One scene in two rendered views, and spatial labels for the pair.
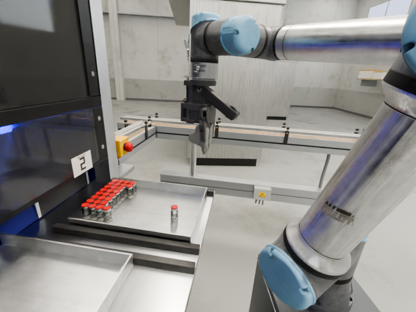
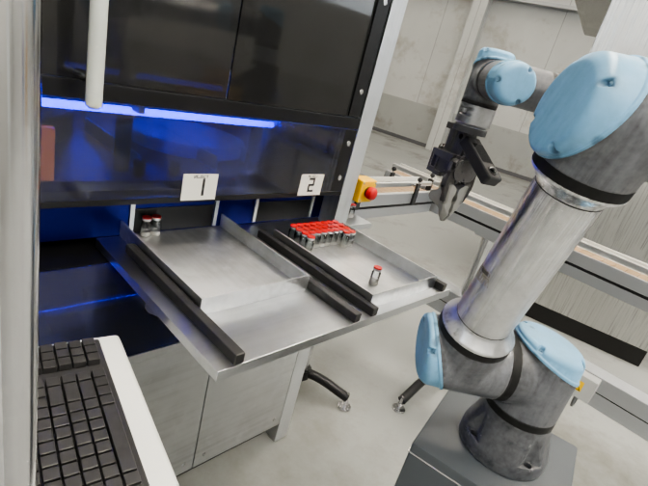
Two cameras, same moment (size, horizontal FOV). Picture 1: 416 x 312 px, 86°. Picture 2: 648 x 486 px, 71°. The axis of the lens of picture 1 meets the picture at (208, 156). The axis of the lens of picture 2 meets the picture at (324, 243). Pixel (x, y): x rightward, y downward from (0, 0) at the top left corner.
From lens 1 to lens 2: 0.48 m
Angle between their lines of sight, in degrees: 30
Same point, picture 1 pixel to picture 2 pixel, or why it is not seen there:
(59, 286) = (244, 268)
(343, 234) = (480, 297)
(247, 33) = (514, 81)
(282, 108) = not seen: outside the picture
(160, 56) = not seen: hidden behind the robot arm
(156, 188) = (376, 252)
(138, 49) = not seen: hidden behind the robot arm
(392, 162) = (519, 221)
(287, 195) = (634, 415)
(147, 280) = (310, 302)
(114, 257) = (293, 272)
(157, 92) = (505, 155)
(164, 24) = (577, 27)
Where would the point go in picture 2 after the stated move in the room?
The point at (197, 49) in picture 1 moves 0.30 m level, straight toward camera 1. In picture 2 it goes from (470, 88) to (413, 70)
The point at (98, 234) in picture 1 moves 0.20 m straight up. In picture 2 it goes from (291, 254) to (310, 175)
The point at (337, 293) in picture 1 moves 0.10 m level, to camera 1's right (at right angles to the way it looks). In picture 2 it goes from (504, 435) to (567, 475)
